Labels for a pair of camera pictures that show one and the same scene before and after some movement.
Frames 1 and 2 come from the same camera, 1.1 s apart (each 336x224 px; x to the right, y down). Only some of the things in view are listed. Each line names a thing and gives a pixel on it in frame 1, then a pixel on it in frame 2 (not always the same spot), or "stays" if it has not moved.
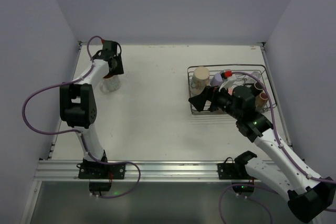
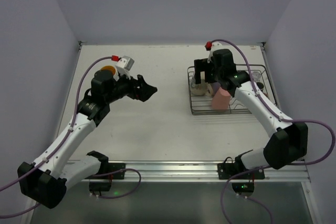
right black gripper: (211, 99) -> (201, 65)
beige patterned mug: (200, 80) stays
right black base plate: (230, 171) stays
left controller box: (100, 186) stays
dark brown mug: (258, 86) stays
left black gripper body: (118, 65) -> (138, 88)
